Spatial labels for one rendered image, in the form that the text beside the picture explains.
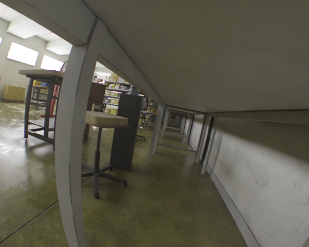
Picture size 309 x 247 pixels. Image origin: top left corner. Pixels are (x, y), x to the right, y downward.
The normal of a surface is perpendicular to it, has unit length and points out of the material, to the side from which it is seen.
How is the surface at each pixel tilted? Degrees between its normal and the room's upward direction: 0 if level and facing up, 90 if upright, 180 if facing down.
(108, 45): 90
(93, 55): 90
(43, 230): 0
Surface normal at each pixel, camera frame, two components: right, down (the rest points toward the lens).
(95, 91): 0.79, 0.20
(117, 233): 0.19, -0.98
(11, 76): 0.97, 0.20
